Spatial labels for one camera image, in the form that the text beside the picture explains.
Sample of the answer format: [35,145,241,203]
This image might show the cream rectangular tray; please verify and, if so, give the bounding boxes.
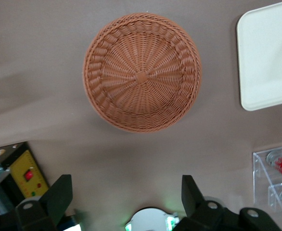
[236,0,282,112]

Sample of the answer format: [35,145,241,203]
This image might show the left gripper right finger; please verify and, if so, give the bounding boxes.
[178,175,231,231]

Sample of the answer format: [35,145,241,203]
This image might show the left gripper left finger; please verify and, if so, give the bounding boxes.
[15,174,73,231]

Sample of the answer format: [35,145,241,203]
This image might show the black hot dog warmer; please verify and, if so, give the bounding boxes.
[0,141,51,215]

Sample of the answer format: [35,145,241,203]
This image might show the round brown wicker basket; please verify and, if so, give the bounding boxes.
[82,13,202,133]

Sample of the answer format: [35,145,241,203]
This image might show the clear acrylic bottle rack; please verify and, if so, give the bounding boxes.
[253,144,282,215]

